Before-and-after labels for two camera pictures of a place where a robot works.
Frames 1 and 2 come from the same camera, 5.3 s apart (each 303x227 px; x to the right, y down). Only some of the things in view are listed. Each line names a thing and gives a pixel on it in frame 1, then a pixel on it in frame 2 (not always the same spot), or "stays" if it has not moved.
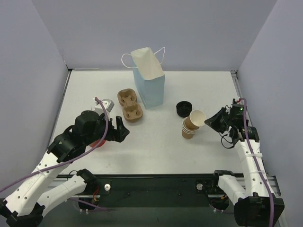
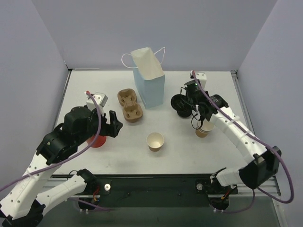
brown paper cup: [197, 117] to [155, 141]
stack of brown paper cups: [191, 123] to [203, 128]
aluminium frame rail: [234, 74] stays
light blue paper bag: [149, 77] stays
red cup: [93, 144] stays
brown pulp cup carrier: [132, 110] stays
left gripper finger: [125, 133] to [117, 127]
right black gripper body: [224, 120] to [197, 111]
